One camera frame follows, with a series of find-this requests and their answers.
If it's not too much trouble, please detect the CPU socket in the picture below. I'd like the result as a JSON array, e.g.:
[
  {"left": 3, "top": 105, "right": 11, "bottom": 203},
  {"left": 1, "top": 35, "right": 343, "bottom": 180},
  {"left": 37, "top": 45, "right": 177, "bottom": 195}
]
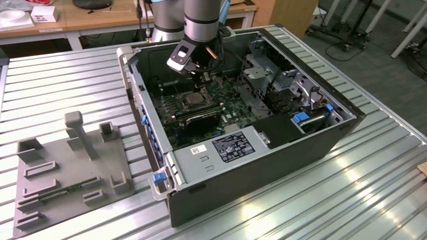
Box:
[{"left": 179, "top": 89, "right": 216, "bottom": 112}]

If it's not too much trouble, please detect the black plastic shroud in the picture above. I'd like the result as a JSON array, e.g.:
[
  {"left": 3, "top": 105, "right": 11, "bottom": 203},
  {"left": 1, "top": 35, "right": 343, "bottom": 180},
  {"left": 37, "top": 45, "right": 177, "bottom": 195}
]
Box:
[{"left": 251, "top": 115, "right": 308, "bottom": 150}]

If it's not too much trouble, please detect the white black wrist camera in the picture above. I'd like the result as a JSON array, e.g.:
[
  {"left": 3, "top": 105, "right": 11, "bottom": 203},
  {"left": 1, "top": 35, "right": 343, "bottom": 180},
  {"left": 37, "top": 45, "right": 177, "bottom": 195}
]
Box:
[{"left": 165, "top": 39, "right": 195, "bottom": 74}]

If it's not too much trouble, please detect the black wheeled stand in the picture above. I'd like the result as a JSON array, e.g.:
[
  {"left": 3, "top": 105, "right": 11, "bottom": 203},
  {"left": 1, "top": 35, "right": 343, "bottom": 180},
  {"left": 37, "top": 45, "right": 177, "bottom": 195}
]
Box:
[{"left": 306, "top": 0, "right": 372, "bottom": 52}]

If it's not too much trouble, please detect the white table frame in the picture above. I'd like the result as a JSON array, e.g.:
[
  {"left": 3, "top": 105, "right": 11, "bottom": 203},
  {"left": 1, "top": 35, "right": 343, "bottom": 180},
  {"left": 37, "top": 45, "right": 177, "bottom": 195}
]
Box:
[
  {"left": 390, "top": 0, "right": 427, "bottom": 60},
  {"left": 319, "top": 0, "right": 391, "bottom": 35}
]

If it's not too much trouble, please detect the metal drive cage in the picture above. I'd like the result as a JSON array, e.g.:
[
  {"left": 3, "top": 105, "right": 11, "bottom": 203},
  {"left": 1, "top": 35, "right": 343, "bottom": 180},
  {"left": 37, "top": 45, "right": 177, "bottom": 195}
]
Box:
[{"left": 236, "top": 34, "right": 303, "bottom": 113}]

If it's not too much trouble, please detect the white cardboard box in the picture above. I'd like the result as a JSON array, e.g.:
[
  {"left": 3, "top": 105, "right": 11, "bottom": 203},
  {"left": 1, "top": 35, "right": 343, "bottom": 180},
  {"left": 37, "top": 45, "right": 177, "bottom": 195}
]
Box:
[{"left": 29, "top": 6, "right": 60, "bottom": 24}]

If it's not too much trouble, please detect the installed RAM stick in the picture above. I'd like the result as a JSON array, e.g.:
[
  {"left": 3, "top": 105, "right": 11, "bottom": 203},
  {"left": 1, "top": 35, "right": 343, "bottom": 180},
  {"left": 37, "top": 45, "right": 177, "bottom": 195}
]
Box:
[{"left": 172, "top": 104, "right": 224, "bottom": 119}]

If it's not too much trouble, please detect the copper cable connector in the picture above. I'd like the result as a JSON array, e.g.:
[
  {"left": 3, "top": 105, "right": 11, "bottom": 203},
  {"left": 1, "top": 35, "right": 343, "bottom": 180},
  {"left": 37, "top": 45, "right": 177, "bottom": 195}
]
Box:
[{"left": 203, "top": 46, "right": 220, "bottom": 61}]

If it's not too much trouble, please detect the grey parts rack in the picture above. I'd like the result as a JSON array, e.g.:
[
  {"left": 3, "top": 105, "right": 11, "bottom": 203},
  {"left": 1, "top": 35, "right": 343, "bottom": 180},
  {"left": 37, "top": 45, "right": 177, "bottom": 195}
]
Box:
[{"left": 12, "top": 110, "right": 136, "bottom": 238}]

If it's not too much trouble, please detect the wooden cabinet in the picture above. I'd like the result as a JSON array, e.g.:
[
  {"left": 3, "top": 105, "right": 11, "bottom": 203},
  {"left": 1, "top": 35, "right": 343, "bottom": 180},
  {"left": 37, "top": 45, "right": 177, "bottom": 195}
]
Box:
[{"left": 255, "top": 0, "right": 318, "bottom": 41}]

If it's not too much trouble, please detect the grey power supply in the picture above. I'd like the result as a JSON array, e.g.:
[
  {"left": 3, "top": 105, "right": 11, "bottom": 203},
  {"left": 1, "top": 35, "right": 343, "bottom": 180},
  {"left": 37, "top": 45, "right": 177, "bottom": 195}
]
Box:
[{"left": 165, "top": 124, "right": 272, "bottom": 188}]

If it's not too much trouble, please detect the green motherboard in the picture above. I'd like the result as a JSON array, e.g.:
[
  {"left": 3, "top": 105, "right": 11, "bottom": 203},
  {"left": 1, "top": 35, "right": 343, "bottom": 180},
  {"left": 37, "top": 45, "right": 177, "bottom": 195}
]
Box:
[{"left": 148, "top": 74, "right": 268, "bottom": 148}]

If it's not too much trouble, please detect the silver chipset heatsink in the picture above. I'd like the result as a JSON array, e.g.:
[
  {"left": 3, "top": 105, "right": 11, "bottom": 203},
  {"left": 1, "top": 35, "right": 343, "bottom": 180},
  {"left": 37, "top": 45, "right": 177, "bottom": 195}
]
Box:
[{"left": 223, "top": 124, "right": 247, "bottom": 135}]

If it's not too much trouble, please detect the wooden desk white frame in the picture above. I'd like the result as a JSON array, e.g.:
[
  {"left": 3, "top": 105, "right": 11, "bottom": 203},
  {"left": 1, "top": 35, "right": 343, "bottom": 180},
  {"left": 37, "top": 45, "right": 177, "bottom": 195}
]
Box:
[
  {"left": 0, "top": 0, "right": 83, "bottom": 51},
  {"left": 61, "top": 0, "right": 260, "bottom": 37}
]

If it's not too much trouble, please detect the white foam tray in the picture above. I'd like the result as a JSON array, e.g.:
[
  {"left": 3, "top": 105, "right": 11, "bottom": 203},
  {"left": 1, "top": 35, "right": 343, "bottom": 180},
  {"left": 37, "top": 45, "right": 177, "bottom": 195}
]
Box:
[{"left": 0, "top": 9, "right": 35, "bottom": 28}]

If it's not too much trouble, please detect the black hanging cable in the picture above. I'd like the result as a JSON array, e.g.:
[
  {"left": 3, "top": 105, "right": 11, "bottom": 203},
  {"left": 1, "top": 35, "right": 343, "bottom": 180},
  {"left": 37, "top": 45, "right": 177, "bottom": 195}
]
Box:
[{"left": 133, "top": 0, "right": 152, "bottom": 43}]

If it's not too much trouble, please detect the silver hinge bracket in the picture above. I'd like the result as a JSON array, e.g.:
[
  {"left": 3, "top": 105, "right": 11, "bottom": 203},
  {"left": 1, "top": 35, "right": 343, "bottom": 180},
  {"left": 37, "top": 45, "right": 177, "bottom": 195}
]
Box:
[{"left": 298, "top": 74, "right": 327, "bottom": 111}]

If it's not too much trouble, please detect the black graphics card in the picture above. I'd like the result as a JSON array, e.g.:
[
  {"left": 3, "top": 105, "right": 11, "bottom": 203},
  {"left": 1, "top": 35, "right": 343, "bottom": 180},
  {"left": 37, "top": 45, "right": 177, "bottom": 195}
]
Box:
[{"left": 181, "top": 110, "right": 222, "bottom": 134}]

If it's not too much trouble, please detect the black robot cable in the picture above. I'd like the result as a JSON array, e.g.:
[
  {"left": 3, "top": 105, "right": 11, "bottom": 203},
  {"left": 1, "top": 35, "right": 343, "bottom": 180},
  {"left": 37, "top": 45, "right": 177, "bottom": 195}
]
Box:
[{"left": 212, "top": 14, "right": 244, "bottom": 76}]

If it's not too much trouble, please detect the black grey PC case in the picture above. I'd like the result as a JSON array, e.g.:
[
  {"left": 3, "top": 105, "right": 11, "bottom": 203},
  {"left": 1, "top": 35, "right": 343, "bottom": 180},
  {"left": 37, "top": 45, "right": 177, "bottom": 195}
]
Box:
[{"left": 115, "top": 23, "right": 367, "bottom": 228}]

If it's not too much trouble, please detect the silver CPU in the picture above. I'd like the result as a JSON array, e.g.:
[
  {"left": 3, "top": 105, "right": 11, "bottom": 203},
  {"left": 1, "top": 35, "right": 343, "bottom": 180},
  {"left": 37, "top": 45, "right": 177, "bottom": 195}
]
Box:
[{"left": 184, "top": 93, "right": 205, "bottom": 106}]

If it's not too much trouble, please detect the wooden board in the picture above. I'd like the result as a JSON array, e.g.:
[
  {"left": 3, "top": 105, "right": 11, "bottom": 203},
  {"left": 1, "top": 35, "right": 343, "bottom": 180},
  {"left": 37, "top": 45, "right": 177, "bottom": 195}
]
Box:
[{"left": 415, "top": 161, "right": 427, "bottom": 181}]

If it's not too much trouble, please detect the black round stand base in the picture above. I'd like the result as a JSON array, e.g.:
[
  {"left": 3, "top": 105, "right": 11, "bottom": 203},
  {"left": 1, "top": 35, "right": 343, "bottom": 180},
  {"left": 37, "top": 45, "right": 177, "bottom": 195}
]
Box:
[{"left": 72, "top": 0, "right": 113, "bottom": 9}]

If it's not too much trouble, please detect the green RAM stick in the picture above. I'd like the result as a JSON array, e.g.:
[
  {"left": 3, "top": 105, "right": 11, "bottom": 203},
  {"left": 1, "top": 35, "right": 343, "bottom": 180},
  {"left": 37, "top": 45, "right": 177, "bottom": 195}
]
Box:
[{"left": 36, "top": 183, "right": 84, "bottom": 201}]

